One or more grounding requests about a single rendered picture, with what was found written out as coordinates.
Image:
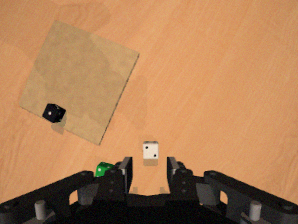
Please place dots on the green die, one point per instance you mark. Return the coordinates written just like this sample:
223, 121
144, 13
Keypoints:
102, 167

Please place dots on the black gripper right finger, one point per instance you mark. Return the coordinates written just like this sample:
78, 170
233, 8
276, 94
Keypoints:
246, 204

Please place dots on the white die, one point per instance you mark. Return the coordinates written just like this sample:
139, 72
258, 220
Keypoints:
150, 150

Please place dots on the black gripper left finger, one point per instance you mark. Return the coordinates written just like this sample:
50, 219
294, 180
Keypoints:
51, 202

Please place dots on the tan square mat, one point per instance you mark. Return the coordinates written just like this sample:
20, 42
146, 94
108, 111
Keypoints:
81, 72

